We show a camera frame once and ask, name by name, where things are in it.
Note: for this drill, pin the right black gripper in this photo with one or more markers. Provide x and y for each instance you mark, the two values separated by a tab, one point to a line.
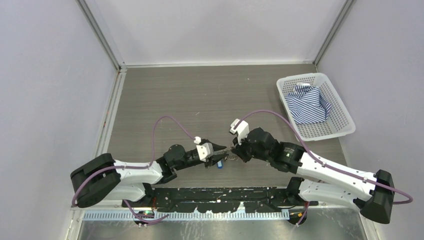
239	149

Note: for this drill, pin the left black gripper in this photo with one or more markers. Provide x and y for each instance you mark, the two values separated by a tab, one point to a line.
214	159

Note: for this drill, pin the numbered metal key ring disc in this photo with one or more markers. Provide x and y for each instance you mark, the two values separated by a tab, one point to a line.
228	155

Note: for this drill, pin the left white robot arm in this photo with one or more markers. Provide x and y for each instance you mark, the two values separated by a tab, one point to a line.
106	178

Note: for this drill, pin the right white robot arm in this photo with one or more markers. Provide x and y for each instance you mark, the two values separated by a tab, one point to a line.
319	179

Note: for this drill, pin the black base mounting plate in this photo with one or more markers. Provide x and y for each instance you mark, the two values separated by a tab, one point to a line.
218	199

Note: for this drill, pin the blue key tag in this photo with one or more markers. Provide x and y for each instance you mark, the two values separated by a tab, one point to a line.
220	164

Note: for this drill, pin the blue striped shirt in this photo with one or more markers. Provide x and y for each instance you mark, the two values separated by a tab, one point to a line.
307	104

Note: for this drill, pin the white plastic basket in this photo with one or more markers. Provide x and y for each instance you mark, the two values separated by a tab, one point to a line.
339	123

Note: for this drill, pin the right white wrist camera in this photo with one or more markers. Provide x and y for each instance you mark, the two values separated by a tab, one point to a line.
240	129

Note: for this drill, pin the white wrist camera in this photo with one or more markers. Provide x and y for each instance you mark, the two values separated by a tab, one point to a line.
204	148
240	129

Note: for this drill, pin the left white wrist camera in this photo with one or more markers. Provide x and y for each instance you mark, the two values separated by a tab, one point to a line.
204	148

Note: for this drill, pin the aluminium frame rail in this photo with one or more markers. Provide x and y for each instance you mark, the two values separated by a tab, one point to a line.
106	128

